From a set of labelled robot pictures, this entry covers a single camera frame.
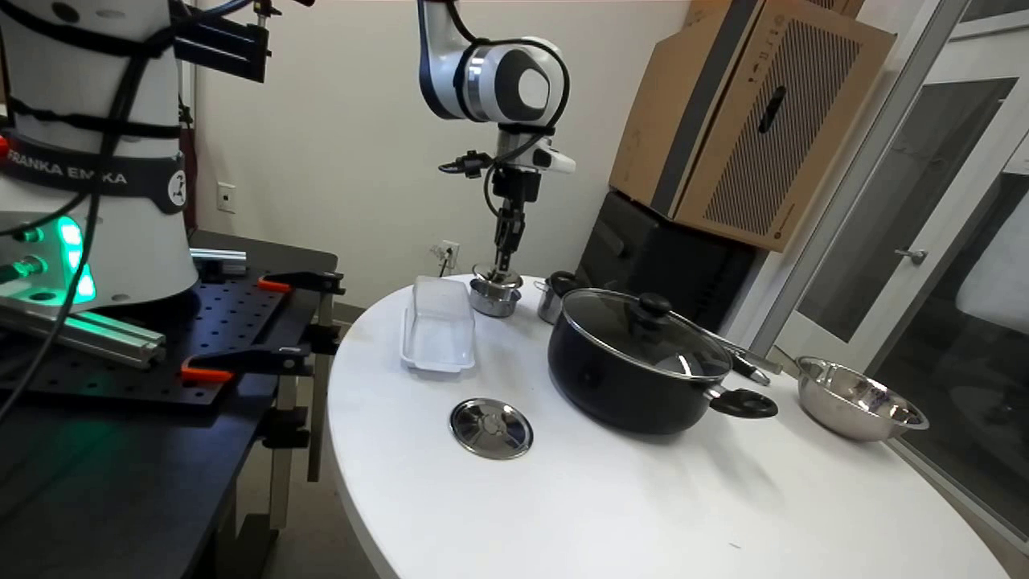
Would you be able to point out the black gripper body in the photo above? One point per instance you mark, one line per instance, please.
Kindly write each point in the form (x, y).
(512, 188)

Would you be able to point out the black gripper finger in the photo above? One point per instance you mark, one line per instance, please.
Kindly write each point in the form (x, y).
(499, 261)
(512, 250)

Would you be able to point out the small silver lid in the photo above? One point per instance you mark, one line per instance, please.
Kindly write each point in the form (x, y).
(499, 281)

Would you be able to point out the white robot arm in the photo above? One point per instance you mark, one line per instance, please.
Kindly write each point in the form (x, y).
(95, 185)

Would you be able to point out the small silver pot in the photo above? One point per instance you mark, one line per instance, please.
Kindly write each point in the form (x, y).
(495, 301)

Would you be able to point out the glass lid with black knob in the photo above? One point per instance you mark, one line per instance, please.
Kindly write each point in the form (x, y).
(643, 330)

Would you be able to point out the silver lid near table edge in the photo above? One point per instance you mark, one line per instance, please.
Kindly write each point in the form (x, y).
(490, 428)

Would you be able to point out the large black cooking pot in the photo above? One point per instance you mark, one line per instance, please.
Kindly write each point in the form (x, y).
(619, 393)

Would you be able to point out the small dark steel cup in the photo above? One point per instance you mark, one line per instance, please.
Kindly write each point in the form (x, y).
(555, 290)

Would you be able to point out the clear plastic rectangular container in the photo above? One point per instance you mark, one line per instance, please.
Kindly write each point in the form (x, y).
(438, 330)

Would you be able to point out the black cabinet under box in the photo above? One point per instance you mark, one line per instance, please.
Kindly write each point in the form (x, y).
(639, 252)

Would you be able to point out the white round table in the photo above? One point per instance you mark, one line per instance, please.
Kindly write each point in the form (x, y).
(726, 498)

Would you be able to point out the large cardboard box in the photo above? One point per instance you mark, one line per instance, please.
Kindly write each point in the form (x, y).
(744, 111)

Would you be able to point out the black perforated workbench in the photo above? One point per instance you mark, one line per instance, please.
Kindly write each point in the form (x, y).
(121, 494)

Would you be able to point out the wall power outlet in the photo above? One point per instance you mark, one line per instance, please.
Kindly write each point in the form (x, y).
(447, 256)

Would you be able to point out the orange handled black clamp rear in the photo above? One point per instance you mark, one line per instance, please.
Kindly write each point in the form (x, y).
(314, 281)

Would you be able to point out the orange handled black clamp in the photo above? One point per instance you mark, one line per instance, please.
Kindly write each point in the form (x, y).
(314, 281)
(230, 365)

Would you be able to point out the orange handled black clamp front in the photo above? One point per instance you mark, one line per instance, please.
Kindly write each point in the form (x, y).
(230, 365)

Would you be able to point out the black camera on mount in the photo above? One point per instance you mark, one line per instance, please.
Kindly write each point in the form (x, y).
(215, 38)

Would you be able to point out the silver saucepan with long handle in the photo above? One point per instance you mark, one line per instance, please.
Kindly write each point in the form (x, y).
(830, 393)

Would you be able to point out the glass door with handle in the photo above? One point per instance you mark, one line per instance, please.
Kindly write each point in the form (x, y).
(926, 283)

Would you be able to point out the silver aluminium rail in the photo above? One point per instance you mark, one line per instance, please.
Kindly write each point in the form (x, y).
(84, 332)

